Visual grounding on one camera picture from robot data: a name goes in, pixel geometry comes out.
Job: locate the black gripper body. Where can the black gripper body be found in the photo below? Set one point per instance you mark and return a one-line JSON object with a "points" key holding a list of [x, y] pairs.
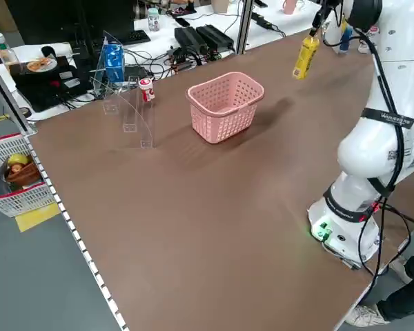
{"points": [[332, 2]]}

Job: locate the yellow drink bottle orange cap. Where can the yellow drink bottle orange cap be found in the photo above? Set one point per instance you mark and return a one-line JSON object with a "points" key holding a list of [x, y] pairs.
{"points": [[305, 57]]}

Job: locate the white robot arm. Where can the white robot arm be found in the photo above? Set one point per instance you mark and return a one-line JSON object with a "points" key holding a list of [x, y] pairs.
{"points": [[376, 162]]}

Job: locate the clear acrylic drinks tray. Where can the clear acrylic drinks tray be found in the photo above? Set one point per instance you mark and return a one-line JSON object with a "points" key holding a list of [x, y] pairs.
{"points": [[332, 38]]}

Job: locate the pink plastic basket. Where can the pink plastic basket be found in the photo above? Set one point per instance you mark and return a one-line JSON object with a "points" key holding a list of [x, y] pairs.
{"points": [[224, 117]]}

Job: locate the brown wicker basket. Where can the brown wicker basket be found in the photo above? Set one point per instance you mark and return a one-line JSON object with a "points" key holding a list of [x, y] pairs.
{"points": [[22, 174]]}

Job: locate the pink mug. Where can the pink mug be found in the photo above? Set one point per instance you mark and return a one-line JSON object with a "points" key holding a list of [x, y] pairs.
{"points": [[290, 6]]}

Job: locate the grey blue bottle white cap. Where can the grey blue bottle white cap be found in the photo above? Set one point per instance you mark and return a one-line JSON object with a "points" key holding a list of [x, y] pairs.
{"points": [[346, 39]]}

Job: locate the white bottle pink cap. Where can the white bottle pink cap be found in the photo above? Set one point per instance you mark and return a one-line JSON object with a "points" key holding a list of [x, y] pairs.
{"points": [[367, 41]]}

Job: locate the black power strip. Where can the black power strip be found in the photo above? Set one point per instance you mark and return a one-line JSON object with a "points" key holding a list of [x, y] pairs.
{"points": [[262, 20]]}

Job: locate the black power adapter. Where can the black power adapter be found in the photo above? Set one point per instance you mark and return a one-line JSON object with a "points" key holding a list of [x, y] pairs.
{"points": [[215, 36], [189, 38]]}

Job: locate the black phone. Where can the black phone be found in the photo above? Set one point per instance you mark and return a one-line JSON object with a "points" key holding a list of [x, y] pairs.
{"points": [[183, 21]]}

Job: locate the small jar teal lid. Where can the small jar teal lid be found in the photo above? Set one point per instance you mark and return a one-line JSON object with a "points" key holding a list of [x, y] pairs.
{"points": [[154, 20]]}

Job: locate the black keyboard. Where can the black keyboard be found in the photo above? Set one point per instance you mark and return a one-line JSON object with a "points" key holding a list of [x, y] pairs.
{"points": [[134, 37]]}

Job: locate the small white red bottle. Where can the small white red bottle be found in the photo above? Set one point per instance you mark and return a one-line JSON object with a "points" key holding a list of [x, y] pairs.
{"points": [[147, 91]]}

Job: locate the clear acrylic tiered shelf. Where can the clear acrylic tiered shelf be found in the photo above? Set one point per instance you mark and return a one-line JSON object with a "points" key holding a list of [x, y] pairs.
{"points": [[138, 113]]}

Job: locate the blue carton box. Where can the blue carton box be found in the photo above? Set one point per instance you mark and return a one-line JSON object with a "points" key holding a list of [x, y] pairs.
{"points": [[113, 62]]}

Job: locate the black monitor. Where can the black monitor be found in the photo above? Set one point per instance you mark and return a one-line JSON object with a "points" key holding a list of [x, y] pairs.
{"points": [[48, 20]]}

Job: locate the round printed disc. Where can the round printed disc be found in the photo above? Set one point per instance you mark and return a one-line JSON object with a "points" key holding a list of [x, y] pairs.
{"points": [[39, 65]]}

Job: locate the black case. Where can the black case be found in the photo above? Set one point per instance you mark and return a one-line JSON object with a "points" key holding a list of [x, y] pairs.
{"points": [[45, 93]]}

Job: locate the person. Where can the person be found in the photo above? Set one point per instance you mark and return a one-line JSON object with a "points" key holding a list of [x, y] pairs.
{"points": [[407, 300]]}

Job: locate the black tape roll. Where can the black tape roll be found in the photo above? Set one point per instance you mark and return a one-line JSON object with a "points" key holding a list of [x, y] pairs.
{"points": [[26, 111]]}

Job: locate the clear bottle white cap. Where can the clear bottle white cap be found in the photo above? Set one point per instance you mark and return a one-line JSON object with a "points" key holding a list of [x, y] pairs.
{"points": [[5, 51]]}

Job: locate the yellow green fruit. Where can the yellow green fruit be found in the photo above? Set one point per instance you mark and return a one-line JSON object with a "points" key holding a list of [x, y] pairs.
{"points": [[18, 159]]}

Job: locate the white crate red rim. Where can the white crate red rim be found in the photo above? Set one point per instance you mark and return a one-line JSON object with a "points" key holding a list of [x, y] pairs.
{"points": [[20, 203]]}

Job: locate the aluminium frame post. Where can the aluminium frame post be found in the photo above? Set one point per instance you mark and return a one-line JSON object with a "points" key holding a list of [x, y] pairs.
{"points": [[245, 27]]}

